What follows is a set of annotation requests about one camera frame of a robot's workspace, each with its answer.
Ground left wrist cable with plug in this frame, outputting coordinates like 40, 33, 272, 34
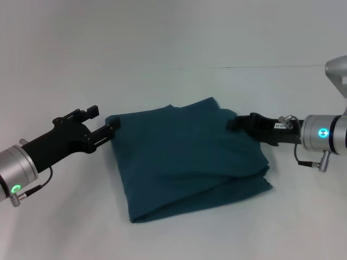
9, 138, 54, 209

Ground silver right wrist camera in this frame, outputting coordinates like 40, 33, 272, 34
325, 55, 347, 116

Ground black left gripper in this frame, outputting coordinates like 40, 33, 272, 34
20, 104, 121, 174

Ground wrist cable with plug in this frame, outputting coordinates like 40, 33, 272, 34
9, 138, 54, 209
278, 114, 332, 172

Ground right wrist cable with plug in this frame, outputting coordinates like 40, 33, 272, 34
278, 114, 332, 172

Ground teal blue t-shirt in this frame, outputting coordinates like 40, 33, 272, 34
104, 96, 273, 224

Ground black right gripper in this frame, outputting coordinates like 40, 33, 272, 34
226, 112, 305, 147

